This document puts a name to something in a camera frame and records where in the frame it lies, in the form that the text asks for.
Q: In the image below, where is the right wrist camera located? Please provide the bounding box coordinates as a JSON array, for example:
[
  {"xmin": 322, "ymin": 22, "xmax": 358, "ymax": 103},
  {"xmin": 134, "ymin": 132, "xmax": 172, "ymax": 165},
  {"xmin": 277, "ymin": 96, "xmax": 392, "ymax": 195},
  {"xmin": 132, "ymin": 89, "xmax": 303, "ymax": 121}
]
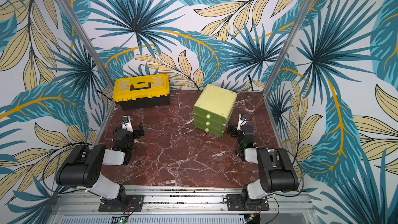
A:
[{"xmin": 237, "ymin": 114, "xmax": 248, "ymax": 131}]

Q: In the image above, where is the green drawer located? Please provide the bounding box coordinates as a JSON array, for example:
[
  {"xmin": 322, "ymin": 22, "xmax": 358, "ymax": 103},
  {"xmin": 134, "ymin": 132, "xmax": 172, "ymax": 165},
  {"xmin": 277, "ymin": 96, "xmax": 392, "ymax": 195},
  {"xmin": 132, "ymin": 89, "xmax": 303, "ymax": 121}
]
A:
[
  {"xmin": 193, "ymin": 106, "xmax": 232, "ymax": 124},
  {"xmin": 194, "ymin": 121, "xmax": 226, "ymax": 137},
  {"xmin": 193, "ymin": 114, "xmax": 226, "ymax": 131}
]

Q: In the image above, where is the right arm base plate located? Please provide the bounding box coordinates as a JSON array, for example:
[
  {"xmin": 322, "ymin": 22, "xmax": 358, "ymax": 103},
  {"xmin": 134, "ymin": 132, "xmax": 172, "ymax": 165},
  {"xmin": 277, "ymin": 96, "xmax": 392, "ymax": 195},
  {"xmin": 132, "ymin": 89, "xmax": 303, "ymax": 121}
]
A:
[{"xmin": 223, "ymin": 194, "xmax": 269, "ymax": 212}]

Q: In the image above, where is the light green drawer cabinet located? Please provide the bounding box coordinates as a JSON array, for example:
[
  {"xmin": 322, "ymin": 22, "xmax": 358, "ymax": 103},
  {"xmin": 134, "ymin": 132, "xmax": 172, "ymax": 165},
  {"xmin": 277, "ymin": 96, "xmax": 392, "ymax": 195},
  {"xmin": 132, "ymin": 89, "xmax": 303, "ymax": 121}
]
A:
[{"xmin": 193, "ymin": 83, "xmax": 238, "ymax": 124}]

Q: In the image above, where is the green top drawer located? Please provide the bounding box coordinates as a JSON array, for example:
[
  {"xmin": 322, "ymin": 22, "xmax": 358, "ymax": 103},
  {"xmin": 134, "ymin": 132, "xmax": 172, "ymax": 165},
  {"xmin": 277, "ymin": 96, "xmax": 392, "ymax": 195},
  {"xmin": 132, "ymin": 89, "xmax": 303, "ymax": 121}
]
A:
[{"xmin": 193, "ymin": 106, "xmax": 232, "ymax": 124}]

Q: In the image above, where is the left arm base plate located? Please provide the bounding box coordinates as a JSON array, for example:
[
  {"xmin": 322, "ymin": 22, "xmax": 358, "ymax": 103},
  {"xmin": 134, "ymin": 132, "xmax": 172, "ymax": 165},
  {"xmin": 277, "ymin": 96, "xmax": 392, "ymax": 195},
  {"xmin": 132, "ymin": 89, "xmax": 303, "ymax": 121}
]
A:
[{"xmin": 98, "ymin": 195, "xmax": 144, "ymax": 212}]

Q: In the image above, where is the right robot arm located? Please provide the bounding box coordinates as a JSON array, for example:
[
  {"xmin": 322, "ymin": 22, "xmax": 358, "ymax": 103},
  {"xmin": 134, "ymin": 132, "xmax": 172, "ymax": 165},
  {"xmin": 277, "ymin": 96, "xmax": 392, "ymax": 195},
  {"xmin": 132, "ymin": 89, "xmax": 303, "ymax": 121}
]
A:
[{"xmin": 227, "ymin": 124, "xmax": 299, "ymax": 200}]

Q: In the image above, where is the aluminium front rail frame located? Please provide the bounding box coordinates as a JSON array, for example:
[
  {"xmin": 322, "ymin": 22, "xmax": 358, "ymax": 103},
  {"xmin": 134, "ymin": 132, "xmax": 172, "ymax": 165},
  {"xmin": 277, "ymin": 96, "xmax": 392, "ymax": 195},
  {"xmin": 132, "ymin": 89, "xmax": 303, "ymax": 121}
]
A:
[{"xmin": 47, "ymin": 186, "xmax": 321, "ymax": 224}]

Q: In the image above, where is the green bottom drawer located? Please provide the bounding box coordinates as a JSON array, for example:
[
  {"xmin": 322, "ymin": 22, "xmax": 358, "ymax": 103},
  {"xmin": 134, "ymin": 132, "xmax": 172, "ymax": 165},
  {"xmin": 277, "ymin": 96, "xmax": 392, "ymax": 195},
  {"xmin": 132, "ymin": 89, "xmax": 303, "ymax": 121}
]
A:
[{"xmin": 194, "ymin": 121, "xmax": 226, "ymax": 137}]

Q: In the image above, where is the yellow black toolbox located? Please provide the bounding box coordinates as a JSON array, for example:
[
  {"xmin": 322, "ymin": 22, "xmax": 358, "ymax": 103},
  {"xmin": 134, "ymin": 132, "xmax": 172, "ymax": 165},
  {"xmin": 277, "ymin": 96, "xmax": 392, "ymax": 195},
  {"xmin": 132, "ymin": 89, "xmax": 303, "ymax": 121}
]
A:
[{"xmin": 113, "ymin": 74, "xmax": 170, "ymax": 111}]

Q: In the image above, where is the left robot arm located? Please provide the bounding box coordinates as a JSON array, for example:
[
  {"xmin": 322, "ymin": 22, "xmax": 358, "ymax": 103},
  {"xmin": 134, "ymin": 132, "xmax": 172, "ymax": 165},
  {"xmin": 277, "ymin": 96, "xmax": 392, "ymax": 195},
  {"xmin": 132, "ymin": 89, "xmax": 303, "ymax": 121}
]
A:
[{"xmin": 56, "ymin": 121, "xmax": 145, "ymax": 202}]

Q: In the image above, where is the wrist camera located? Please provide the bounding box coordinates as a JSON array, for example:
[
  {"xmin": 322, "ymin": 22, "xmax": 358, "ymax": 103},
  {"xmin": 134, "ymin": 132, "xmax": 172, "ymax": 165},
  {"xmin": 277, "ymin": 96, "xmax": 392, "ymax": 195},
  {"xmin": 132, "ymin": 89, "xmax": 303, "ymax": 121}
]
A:
[
  {"xmin": 237, "ymin": 114, "xmax": 248, "ymax": 131},
  {"xmin": 121, "ymin": 116, "xmax": 134, "ymax": 133}
]

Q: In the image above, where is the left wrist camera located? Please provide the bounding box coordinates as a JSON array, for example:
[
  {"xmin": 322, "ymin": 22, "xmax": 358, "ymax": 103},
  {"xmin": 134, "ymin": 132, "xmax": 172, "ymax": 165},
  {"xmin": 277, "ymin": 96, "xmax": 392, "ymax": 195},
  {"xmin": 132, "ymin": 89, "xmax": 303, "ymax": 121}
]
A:
[{"xmin": 121, "ymin": 116, "xmax": 134, "ymax": 133}]

